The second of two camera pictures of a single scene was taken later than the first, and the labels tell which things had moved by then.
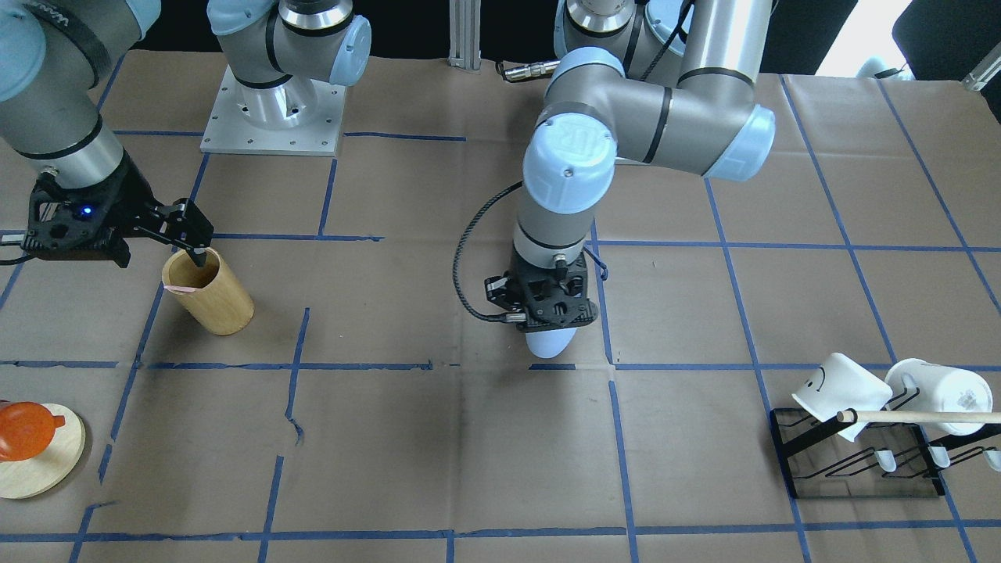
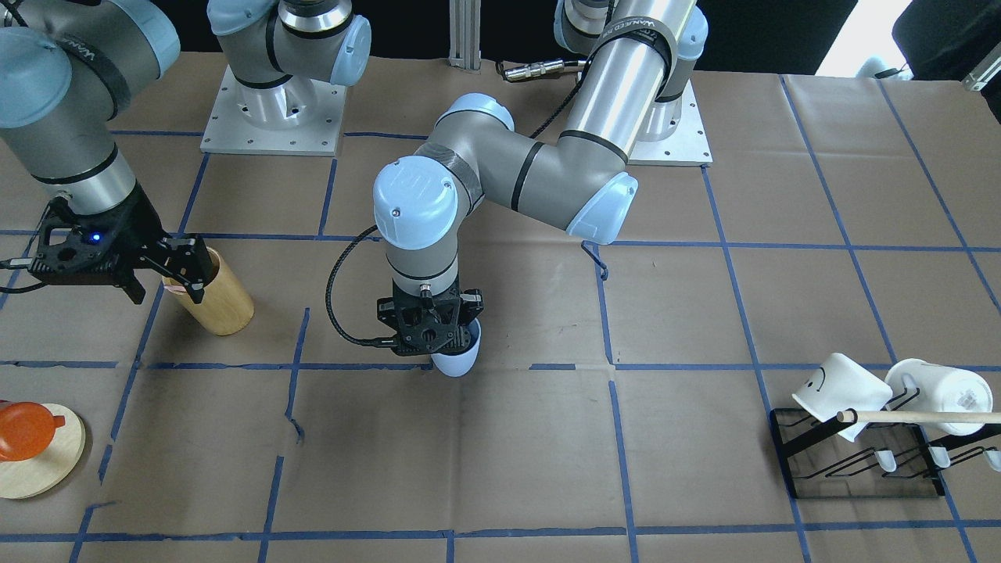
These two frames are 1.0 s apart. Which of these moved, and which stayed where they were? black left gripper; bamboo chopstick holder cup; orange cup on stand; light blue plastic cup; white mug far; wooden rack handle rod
Moved: light blue plastic cup; black left gripper
Stayed: orange cup on stand; bamboo chopstick holder cup; wooden rack handle rod; white mug far
